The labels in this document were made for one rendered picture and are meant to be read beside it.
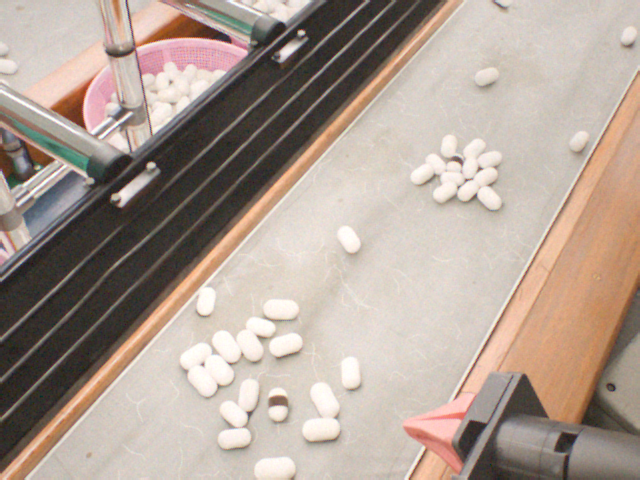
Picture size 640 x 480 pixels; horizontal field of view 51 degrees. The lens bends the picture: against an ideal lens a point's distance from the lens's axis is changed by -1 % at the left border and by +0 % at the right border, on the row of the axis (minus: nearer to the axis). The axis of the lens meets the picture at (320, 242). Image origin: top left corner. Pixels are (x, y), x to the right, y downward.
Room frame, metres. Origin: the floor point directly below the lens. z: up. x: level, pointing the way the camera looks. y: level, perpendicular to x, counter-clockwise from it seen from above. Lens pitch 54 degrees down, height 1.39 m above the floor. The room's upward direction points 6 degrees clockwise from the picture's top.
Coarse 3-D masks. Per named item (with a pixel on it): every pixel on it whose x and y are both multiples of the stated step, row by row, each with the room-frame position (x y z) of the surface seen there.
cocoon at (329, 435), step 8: (304, 424) 0.25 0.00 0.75; (312, 424) 0.25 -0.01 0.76; (320, 424) 0.25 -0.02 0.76; (328, 424) 0.25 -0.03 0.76; (336, 424) 0.25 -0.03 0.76; (304, 432) 0.24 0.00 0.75; (312, 432) 0.24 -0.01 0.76; (320, 432) 0.24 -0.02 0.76; (328, 432) 0.24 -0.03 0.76; (336, 432) 0.24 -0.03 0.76; (312, 440) 0.23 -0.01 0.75; (320, 440) 0.23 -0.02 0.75
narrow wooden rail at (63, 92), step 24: (144, 24) 0.83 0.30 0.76; (168, 24) 0.84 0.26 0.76; (192, 24) 0.89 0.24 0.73; (96, 48) 0.76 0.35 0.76; (72, 72) 0.71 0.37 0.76; (96, 72) 0.71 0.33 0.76; (144, 72) 0.79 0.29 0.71; (48, 96) 0.66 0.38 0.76; (72, 96) 0.67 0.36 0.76; (72, 120) 0.66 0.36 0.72; (0, 144) 0.56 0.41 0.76; (0, 168) 0.55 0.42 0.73
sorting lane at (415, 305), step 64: (576, 0) 1.05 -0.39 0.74; (448, 64) 0.84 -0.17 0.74; (512, 64) 0.86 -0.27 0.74; (576, 64) 0.88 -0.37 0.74; (384, 128) 0.69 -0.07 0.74; (448, 128) 0.70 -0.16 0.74; (512, 128) 0.72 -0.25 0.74; (576, 128) 0.73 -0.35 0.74; (320, 192) 0.56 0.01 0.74; (384, 192) 0.57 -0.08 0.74; (512, 192) 0.59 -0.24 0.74; (256, 256) 0.45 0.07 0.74; (320, 256) 0.46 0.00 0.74; (384, 256) 0.47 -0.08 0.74; (448, 256) 0.48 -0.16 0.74; (512, 256) 0.49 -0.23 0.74; (192, 320) 0.36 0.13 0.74; (320, 320) 0.37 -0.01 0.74; (384, 320) 0.38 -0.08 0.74; (448, 320) 0.39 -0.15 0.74; (128, 384) 0.27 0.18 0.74; (384, 384) 0.31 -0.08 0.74; (448, 384) 0.31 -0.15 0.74; (64, 448) 0.20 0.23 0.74; (128, 448) 0.21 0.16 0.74; (192, 448) 0.22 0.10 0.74; (256, 448) 0.22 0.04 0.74; (320, 448) 0.23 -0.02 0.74; (384, 448) 0.24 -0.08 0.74
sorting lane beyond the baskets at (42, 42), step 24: (0, 0) 0.89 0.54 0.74; (24, 0) 0.89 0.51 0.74; (48, 0) 0.90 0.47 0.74; (72, 0) 0.91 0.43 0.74; (144, 0) 0.92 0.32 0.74; (0, 24) 0.83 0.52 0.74; (24, 24) 0.83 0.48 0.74; (48, 24) 0.84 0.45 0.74; (72, 24) 0.85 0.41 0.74; (96, 24) 0.85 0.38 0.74; (24, 48) 0.78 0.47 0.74; (48, 48) 0.78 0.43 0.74; (72, 48) 0.79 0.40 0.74; (0, 72) 0.72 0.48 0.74; (24, 72) 0.73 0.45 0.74; (48, 72) 0.73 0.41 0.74
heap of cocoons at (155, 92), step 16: (144, 80) 0.73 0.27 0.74; (160, 80) 0.74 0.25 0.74; (176, 80) 0.74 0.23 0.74; (192, 80) 0.75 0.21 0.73; (208, 80) 0.75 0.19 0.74; (112, 96) 0.69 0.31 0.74; (160, 96) 0.71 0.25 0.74; (176, 96) 0.71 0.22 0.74; (192, 96) 0.71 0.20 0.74; (160, 112) 0.67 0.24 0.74; (176, 112) 0.69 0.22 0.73; (160, 128) 0.64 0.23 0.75; (112, 144) 0.61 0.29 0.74
